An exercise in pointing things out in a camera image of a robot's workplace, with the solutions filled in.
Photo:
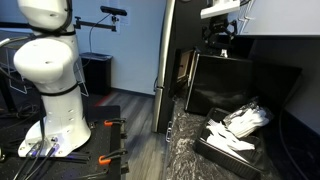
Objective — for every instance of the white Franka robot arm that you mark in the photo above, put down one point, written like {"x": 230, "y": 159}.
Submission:
{"x": 56, "y": 110}

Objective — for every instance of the black perforated robot table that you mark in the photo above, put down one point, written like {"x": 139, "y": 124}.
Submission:
{"x": 100, "y": 140}

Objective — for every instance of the black plastic cutlery tray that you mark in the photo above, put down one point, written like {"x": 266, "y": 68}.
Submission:
{"x": 220, "y": 156}

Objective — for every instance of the black trash bin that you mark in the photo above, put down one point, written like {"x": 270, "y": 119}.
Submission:
{"x": 96, "y": 73}

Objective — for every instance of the black microwave box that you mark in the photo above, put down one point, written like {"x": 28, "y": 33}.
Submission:
{"x": 220, "y": 86}

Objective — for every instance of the orange and black clamp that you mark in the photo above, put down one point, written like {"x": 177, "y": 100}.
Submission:
{"x": 108, "y": 123}
{"x": 104, "y": 160}

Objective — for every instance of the black camera on boom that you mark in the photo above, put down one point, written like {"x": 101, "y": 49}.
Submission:
{"x": 113, "y": 11}

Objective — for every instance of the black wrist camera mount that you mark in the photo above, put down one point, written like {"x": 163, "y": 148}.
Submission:
{"x": 221, "y": 20}

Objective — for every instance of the white wall cabinet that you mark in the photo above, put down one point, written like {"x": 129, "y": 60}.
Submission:
{"x": 286, "y": 16}

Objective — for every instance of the clear bag of plastic cutlery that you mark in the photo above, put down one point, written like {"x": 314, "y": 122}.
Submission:
{"x": 248, "y": 121}

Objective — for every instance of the brown framed board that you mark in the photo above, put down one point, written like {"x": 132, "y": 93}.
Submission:
{"x": 183, "y": 66}

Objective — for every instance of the black flat panel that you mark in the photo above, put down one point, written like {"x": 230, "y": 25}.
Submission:
{"x": 276, "y": 86}

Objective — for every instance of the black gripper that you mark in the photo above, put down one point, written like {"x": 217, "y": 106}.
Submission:
{"x": 221, "y": 36}

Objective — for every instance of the white plastic knife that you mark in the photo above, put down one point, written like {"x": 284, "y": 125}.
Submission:
{"x": 243, "y": 145}
{"x": 226, "y": 150}

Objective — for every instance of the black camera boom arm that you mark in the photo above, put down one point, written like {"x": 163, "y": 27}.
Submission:
{"x": 96, "y": 25}

